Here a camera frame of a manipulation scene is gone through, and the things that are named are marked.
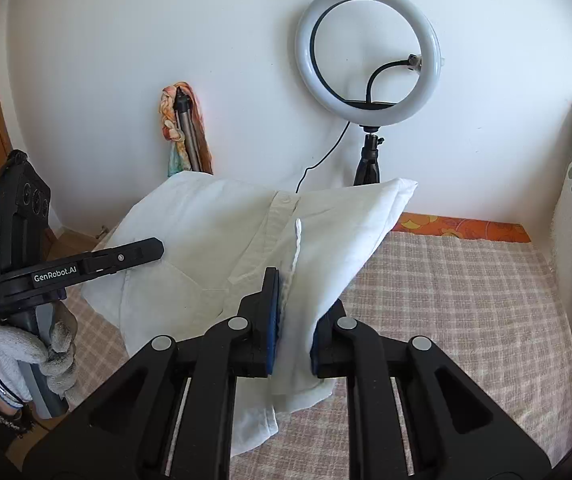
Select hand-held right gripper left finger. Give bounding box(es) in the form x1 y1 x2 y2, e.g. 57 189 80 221
23 267 283 480

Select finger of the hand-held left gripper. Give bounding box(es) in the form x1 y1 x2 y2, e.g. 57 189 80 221
83 237 165 278

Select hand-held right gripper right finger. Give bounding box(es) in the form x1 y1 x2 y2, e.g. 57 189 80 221
310 299 552 480

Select white shirt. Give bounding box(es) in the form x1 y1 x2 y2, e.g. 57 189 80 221
80 172 419 456

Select person's left hand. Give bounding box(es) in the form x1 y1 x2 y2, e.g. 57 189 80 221
0 302 79 403

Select beige plaid blanket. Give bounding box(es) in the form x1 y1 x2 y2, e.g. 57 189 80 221
50 232 572 480

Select folded tripod stand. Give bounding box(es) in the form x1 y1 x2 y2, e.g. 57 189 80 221
173 86 204 173

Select small black tripod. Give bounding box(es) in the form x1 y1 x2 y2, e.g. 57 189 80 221
353 124 383 187

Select orange patterned bed sheet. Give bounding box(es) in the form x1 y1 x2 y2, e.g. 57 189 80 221
391 211 532 245

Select black ring light cable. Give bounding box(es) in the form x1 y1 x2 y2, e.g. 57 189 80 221
293 122 351 193

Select dark beaded bracelet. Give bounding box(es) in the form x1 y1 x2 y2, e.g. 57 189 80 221
0 365 34 436

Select white ring light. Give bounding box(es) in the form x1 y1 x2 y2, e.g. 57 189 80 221
295 0 441 126

